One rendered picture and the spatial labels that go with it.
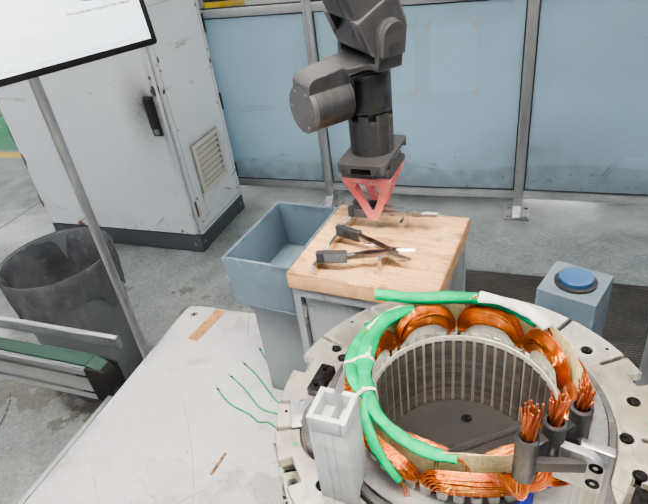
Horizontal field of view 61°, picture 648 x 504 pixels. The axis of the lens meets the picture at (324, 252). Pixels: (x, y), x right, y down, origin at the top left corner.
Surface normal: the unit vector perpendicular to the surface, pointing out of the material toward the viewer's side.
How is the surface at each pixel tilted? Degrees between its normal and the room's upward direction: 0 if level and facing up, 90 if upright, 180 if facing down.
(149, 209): 90
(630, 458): 0
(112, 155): 90
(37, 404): 0
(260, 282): 90
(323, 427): 90
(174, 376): 0
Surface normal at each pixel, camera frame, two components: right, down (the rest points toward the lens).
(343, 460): -0.36, 0.55
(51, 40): 0.67, 0.22
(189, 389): -0.12, -0.83
